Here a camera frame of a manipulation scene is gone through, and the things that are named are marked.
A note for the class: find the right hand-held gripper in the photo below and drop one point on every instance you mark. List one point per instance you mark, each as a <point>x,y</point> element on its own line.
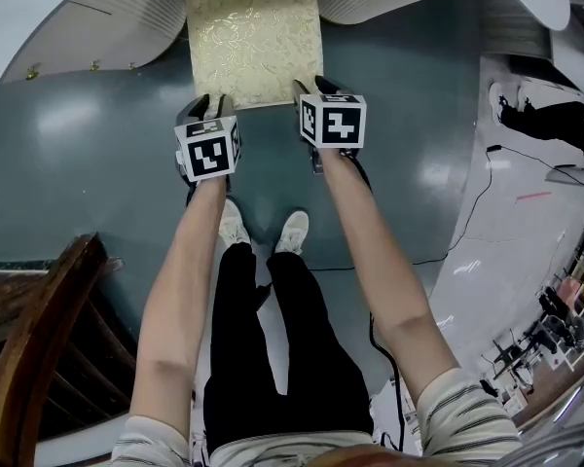
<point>338,124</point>

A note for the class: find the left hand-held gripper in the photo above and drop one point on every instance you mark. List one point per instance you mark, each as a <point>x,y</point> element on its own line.
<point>207,156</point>

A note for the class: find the cream upholstered stool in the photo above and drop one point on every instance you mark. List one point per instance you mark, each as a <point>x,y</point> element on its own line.
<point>255,42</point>

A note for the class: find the white kidney-shaped desk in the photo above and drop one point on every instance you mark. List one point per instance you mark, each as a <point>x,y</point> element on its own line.
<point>117,27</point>

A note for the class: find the person's right forearm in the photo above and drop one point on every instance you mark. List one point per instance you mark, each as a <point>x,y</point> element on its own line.
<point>379,270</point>

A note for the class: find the person's left forearm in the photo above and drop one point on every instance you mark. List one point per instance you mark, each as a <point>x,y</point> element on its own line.
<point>175,309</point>

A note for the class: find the person's left white shoe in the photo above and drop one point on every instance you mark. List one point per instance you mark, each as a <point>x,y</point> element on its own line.
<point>233,224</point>

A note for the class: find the person's white shoe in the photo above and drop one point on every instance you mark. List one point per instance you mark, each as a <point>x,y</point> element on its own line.
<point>233,224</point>
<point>292,231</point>

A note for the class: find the person's right white shoe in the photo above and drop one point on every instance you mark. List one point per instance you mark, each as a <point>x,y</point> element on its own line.
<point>292,231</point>

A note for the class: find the red floor tape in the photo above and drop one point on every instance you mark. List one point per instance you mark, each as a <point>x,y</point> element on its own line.
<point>533,196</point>

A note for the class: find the black trousers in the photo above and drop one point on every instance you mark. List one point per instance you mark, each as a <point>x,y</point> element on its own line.
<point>292,348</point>

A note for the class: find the grey swivel chair base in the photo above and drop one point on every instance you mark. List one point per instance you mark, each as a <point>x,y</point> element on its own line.
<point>572,174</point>

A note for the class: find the dark wooden chair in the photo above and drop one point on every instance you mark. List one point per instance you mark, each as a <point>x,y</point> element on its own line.
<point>24,329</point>

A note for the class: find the black metal stand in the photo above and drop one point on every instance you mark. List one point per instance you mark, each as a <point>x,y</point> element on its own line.
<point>518,353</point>

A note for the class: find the cream striped shirt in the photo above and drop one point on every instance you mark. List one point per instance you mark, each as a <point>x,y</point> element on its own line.
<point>467,421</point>

